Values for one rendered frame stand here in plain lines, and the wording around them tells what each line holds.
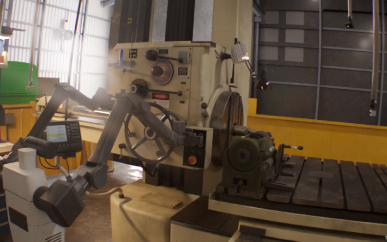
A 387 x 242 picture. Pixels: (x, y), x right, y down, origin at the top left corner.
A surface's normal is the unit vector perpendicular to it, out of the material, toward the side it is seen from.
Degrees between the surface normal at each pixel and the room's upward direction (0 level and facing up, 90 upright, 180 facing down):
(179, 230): 90
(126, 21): 90
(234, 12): 90
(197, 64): 90
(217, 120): 73
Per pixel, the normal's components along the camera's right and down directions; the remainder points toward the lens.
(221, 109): -0.30, -0.54
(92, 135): -0.41, 0.05
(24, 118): 0.91, 0.09
